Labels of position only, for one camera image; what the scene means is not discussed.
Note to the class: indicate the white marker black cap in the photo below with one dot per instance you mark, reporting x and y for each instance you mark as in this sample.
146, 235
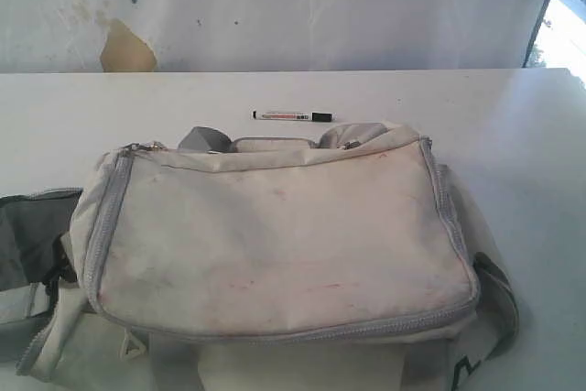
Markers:
294, 116

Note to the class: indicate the white grey duffel bag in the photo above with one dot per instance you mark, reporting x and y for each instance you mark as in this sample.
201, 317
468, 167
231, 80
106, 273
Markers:
355, 262

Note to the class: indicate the black window frame post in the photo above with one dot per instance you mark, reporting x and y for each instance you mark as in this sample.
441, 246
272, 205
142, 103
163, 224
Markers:
545, 6

